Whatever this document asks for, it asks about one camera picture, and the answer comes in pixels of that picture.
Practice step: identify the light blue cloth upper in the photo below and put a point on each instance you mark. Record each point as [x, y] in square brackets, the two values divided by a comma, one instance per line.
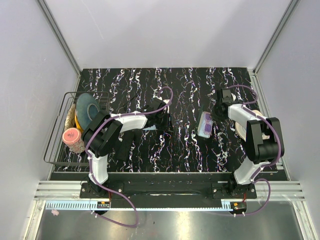
[152, 128]

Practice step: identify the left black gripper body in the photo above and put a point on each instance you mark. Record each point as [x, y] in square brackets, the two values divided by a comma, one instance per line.
[163, 121]

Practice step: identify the black wire dish rack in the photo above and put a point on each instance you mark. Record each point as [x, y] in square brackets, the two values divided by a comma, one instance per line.
[65, 147]

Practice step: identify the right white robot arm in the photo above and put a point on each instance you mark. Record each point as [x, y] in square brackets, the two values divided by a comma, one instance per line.
[263, 146]

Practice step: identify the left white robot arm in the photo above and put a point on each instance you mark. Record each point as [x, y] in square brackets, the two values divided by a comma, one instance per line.
[103, 131]

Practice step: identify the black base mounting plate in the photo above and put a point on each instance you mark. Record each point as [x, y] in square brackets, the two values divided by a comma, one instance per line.
[207, 185]

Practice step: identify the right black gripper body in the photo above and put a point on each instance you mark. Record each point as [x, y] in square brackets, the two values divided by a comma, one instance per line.
[215, 114]

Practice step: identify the pink patterned cup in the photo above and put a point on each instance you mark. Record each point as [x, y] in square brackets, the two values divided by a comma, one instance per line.
[73, 140]

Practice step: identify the yellow plate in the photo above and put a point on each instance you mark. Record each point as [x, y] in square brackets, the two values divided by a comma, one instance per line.
[77, 123]

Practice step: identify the blue ceramic plate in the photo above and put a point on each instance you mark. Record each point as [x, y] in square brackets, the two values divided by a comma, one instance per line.
[86, 109]

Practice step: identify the dark green glasses case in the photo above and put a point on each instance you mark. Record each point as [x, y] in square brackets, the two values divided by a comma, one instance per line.
[200, 135]

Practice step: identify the woven beige plate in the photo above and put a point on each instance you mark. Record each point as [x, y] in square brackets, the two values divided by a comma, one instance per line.
[70, 118]

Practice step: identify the red thin sunglasses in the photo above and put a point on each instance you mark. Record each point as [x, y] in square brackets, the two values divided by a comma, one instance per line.
[206, 123]

